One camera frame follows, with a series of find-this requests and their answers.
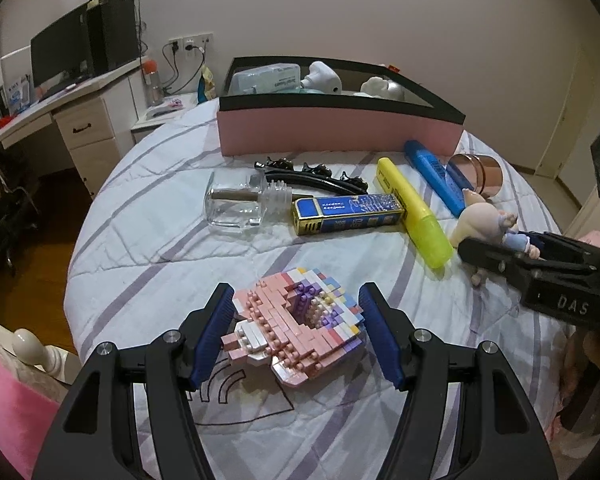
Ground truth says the yellow highlighter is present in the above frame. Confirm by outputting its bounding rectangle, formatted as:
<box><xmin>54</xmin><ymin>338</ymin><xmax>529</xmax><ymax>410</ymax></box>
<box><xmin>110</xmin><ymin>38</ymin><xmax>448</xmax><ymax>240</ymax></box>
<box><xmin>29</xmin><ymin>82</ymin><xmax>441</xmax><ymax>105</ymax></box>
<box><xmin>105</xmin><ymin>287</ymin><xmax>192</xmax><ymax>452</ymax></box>
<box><xmin>376</xmin><ymin>157</ymin><xmax>455</xmax><ymax>269</ymax></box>

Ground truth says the red-capped water bottle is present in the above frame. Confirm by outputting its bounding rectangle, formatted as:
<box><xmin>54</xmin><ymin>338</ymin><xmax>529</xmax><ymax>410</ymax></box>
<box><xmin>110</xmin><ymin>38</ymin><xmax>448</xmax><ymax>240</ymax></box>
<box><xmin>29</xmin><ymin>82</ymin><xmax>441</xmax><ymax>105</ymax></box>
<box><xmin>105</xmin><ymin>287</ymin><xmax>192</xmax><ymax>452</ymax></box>
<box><xmin>142</xmin><ymin>59</ymin><xmax>164</xmax><ymax>107</ymax></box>

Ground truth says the black desk chair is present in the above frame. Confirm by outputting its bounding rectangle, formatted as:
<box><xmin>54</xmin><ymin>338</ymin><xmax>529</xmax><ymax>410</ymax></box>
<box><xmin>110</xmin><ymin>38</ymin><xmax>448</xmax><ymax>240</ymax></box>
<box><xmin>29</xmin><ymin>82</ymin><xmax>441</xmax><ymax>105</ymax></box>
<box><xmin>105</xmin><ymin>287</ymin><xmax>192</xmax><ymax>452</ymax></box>
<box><xmin>0</xmin><ymin>150</ymin><xmax>47</xmax><ymax>277</ymax></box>

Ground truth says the white bed post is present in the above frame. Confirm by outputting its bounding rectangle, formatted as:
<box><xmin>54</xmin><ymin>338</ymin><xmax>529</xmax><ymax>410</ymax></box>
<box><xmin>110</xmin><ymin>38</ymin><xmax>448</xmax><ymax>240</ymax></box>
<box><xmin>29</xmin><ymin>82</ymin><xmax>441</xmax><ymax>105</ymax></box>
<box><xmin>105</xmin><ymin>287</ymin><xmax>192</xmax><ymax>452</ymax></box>
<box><xmin>11</xmin><ymin>327</ymin><xmax>84</xmax><ymax>387</ymax></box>

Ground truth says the pink building-block model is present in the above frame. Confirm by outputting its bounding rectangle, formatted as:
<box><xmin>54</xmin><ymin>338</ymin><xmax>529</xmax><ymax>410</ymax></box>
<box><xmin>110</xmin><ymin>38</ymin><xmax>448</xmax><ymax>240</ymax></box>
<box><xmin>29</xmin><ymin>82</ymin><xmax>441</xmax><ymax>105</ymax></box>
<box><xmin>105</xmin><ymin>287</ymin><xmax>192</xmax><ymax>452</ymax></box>
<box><xmin>221</xmin><ymin>266</ymin><xmax>365</xmax><ymax>389</ymax></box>

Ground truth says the pink pig figurine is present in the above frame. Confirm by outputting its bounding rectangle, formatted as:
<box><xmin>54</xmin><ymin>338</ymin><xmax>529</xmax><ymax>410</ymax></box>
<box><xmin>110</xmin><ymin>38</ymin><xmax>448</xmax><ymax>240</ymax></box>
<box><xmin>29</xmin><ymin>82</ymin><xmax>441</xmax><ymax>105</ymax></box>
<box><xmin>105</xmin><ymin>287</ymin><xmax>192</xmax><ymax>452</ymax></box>
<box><xmin>452</xmin><ymin>188</ymin><xmax>544</xmax><ymax>289</ymax></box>

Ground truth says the white plush figure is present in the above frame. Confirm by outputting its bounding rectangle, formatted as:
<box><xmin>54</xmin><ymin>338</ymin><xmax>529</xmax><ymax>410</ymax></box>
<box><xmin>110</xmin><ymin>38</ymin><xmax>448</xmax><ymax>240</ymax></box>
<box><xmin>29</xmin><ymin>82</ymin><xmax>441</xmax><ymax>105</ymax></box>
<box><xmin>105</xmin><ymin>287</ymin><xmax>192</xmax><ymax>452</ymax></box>
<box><xmin>352</xmin><ymin>76</ymin><xmax>406</xmax><ymax>101</ymax></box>

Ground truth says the white wall outlet strip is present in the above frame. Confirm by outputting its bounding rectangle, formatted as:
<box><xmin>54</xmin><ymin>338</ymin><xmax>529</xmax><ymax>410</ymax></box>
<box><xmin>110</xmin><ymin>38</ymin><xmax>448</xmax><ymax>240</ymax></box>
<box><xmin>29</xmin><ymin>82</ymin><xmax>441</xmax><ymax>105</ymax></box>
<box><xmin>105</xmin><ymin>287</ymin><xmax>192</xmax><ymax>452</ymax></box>
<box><xmin>168</xmin><ymin>32</ymin><xmax>215</xmax><ymax>54</ymax></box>

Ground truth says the black computer tower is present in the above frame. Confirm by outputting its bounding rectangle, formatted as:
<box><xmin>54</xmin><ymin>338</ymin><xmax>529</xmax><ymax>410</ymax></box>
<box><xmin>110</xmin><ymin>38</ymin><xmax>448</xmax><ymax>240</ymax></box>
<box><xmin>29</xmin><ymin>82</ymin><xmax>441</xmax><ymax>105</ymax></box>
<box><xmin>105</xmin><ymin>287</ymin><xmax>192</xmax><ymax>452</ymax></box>
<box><xmin>86</xmin><ymin>0</ymin><xmax>141</xmax><ymax>77</ymax></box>

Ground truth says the black headband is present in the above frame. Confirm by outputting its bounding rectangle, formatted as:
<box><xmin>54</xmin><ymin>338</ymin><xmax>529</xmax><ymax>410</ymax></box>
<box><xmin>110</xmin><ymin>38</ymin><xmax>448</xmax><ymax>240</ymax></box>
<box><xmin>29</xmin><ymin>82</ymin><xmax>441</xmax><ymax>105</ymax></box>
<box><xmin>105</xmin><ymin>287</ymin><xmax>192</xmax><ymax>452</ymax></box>
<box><xmin>254</xmin><ymin>157</ymin><xmax>370</xmax><ymax>196</ymax></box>

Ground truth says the wet wipes pack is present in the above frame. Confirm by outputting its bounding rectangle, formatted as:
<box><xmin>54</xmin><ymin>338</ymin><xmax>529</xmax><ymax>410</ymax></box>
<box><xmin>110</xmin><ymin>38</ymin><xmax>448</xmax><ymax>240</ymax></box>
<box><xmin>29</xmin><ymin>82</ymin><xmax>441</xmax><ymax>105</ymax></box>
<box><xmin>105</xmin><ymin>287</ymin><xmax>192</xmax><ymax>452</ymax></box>
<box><xmin>230</xmin><ymin>64</ymin><xmax>302</xmax><ymax>95</ymax></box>

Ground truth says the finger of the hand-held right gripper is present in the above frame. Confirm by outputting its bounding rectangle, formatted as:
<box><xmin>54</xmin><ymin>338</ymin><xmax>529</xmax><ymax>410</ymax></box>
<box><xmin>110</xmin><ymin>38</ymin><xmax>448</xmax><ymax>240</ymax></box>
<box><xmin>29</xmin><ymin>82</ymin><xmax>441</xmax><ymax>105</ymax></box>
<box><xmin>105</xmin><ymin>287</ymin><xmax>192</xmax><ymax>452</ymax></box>
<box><xmin>457</xmin><ymin>236</ymin><xmax>600</xmax><ymax>302</ymax></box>
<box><xmin>526</xmin><ymin>230</ymin><xmax>600</xmax><ymax>264</ymax></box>

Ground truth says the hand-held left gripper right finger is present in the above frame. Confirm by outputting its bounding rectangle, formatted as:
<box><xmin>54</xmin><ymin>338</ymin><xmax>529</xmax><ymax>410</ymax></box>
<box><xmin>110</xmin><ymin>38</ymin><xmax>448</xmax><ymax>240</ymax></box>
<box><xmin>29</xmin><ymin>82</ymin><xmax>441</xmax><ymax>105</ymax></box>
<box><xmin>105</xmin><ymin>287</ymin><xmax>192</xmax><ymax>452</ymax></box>
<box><xmin>357</xmin><ymin>282</ymin><xmax>561</xmax><ymax>480</ymax></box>

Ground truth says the blue and gold carton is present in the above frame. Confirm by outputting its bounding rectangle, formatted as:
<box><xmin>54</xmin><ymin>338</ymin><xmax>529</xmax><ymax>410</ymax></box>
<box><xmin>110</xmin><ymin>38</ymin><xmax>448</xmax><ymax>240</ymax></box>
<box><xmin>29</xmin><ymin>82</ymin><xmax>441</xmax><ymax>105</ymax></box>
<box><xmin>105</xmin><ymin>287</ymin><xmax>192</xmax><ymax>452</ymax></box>
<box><xmin>292</xmin><ymin>194</ymin><xmax>406</xmax><ymax>237</ymax></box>

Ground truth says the cream door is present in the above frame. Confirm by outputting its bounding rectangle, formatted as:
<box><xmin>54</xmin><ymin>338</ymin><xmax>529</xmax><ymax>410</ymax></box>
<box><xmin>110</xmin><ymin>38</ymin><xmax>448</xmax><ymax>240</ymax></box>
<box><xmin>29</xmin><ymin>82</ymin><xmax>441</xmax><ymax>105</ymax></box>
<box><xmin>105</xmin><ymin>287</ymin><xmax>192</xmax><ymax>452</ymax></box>
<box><xmin>534</xmin><ymin>50</ymin><xmax>597</xmax><ymax>182</ymax></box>

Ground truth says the white side table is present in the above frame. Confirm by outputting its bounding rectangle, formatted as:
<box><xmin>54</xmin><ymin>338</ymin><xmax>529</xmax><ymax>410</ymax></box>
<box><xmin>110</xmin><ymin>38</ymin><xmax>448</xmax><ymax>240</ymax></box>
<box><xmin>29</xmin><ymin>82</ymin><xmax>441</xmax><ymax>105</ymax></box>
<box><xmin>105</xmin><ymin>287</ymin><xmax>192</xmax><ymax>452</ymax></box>
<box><xmin>131</xmin><ymin>92</ymin><xmax>204</xmax><ymax>147</ymax></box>

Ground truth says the blue and white carton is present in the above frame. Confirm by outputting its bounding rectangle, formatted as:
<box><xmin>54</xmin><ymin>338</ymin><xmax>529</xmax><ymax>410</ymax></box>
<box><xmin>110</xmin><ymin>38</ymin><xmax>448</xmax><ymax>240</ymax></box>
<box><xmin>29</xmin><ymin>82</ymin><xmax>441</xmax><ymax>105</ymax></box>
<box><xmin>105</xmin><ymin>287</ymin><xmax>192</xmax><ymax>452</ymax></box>
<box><xmin>5</xmin><ymin>74</ymin><xmax>34</xmax><ymax>111</ymax></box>

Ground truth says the pink cushion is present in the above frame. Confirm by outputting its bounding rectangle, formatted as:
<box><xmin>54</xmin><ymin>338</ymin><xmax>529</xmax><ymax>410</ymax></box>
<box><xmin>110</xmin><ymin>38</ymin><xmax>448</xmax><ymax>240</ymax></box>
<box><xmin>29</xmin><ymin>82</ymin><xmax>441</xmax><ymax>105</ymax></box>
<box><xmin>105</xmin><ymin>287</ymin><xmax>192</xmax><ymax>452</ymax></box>
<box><xmin>0</xmin><ymin>335</ymin><xmax>67</xmax><ymax>480</ymax></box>

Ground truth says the black power cable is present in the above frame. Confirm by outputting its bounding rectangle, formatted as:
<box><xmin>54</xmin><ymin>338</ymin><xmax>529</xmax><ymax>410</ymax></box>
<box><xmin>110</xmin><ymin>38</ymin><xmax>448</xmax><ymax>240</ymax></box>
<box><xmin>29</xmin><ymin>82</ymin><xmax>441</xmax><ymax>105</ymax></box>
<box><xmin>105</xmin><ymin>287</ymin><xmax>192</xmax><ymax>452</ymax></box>
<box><xmin>159</xmin><ymin>42</ymin><xmax>207</xmax><ymax>95</ymax></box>

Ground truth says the white handheld device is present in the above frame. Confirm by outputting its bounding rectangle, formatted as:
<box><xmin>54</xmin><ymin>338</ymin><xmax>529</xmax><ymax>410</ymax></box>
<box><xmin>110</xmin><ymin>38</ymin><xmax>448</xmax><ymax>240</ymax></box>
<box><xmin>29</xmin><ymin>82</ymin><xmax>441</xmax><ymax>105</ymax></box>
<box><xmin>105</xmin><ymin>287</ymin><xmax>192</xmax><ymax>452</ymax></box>
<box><xmin>300</xmin><ymin>61</ymin><xmax>342</xmax><ymax>95</ymax></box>

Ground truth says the clear glass bottle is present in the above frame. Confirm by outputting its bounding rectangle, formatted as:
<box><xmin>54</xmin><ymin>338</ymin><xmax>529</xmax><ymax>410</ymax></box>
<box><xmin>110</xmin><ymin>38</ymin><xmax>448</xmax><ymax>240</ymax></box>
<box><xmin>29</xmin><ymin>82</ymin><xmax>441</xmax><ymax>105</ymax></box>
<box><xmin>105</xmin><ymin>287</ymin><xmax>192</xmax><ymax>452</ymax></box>
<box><xmin>203</xmin><ymin>171</ymin><xmax>295</xmax><ymax>234</ymax></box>

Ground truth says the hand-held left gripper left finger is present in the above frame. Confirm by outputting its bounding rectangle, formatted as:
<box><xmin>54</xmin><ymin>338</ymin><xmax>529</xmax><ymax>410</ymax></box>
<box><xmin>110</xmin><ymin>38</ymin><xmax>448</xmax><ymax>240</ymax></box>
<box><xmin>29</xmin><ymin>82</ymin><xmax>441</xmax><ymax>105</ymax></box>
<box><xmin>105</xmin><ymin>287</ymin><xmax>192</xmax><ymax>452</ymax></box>
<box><xmin>30</xmin><ymin>282</ymin><xmax>237</xmax><ymax>480</ymax></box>

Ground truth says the black computer monitor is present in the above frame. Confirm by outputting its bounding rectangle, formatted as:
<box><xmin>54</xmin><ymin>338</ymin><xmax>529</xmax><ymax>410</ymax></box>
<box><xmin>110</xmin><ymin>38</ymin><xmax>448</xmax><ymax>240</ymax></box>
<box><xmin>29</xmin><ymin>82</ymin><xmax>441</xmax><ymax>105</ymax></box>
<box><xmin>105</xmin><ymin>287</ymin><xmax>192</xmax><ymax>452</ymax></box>
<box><xmin>30</xmin><ymin>2</ymin><xmax>94</xmax><ymax>92</ymax></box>

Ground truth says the white desk with drawers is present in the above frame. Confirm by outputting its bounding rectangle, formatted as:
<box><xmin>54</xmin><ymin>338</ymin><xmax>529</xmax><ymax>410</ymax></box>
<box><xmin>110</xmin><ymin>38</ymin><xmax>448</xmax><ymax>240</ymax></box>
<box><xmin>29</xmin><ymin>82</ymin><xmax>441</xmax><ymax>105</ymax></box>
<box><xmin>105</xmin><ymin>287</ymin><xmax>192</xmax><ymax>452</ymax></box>
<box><xmin>0</xmin><ymin>57</ymin><xmax>149</xmax><ymax>202</ymax></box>

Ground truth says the blue highlighter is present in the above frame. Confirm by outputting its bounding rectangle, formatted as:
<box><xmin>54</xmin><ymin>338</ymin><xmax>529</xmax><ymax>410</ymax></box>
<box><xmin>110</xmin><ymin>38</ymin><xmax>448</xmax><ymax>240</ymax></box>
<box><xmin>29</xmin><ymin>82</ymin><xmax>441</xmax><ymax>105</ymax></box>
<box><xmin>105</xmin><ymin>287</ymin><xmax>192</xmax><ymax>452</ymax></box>
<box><xmin>404</xmin><ymin>140</ymin><xmax>469</xmax><ymax>219</ymax></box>

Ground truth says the yellow and blue snack bag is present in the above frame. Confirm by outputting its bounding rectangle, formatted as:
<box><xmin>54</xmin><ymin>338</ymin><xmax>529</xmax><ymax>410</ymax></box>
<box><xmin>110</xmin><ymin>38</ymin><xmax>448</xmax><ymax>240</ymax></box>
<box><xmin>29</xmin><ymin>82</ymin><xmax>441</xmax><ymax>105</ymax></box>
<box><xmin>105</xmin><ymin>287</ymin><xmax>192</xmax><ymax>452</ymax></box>
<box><xmin>195</xmin><ymin>67</ymin><xmax>219</xmax><ymax>106</ymax></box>

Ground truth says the rose gold metal cup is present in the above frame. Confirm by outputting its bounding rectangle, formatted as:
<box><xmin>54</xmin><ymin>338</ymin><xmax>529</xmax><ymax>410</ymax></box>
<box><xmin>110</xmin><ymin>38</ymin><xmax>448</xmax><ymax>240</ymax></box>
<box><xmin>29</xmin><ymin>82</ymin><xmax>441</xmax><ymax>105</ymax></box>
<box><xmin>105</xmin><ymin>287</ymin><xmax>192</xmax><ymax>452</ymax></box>
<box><xmin>447</xmin><ymin>154</ymin><xmax>505</xmax><ymax>200</ymax></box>

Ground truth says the pink black-rimmed storage box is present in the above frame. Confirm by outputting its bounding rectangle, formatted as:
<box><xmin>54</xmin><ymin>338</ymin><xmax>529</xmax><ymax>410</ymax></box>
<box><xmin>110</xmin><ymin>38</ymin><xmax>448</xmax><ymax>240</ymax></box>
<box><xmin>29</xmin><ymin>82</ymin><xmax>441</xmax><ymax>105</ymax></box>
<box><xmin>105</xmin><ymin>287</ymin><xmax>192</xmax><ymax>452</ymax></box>
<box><xmin>217</xmin><ymin>56</ymin><xmax>466</xmax><ymax>157</ymax></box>

